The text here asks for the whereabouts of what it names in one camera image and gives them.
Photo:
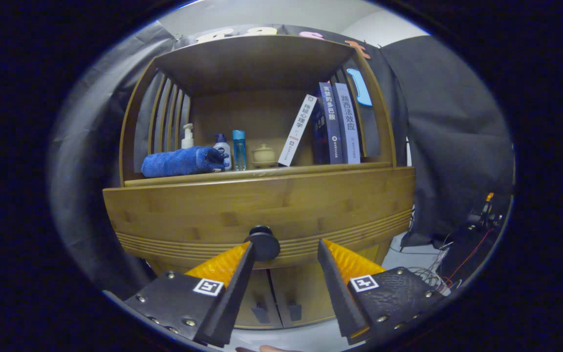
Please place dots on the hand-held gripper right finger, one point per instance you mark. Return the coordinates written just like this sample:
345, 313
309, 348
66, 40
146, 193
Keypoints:
337, 293

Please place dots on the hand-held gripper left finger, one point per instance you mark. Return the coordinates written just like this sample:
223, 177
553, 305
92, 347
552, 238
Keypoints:
235, 293

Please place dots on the black round drawer knob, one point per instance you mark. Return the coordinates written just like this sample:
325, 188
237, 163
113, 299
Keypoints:
264, 244

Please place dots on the wooden drawer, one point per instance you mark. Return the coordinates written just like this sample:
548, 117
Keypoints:
213, 210

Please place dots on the wooden cabinet door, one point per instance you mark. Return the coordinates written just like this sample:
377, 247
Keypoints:
260, 291
301, 288

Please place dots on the wooden countertop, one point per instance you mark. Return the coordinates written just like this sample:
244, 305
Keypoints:
262, 172

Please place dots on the wooden cabinet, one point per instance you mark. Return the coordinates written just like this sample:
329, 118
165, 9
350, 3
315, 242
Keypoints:
252, 63

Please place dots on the beige lidded teacup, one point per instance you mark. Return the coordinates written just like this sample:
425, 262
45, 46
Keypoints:
264, 155

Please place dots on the clear blue bottle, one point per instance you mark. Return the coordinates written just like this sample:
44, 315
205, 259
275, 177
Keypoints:
239, 151

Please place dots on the rolled blue towel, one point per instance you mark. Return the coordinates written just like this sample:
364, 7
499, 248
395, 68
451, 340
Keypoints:
179, 162

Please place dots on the white bottle with blue cap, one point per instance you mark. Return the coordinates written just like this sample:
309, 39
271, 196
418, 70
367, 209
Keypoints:
223, 146

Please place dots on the dark blue book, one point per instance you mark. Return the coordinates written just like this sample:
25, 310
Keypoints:
318, 137

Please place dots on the white pump bottle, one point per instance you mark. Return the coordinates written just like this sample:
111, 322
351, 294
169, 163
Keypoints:
187, 142

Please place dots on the black device with orange tip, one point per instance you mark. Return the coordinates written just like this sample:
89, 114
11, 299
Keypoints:
482, 215

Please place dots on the light grey-blue book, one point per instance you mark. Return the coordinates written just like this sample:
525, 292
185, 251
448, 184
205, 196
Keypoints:
349, 127

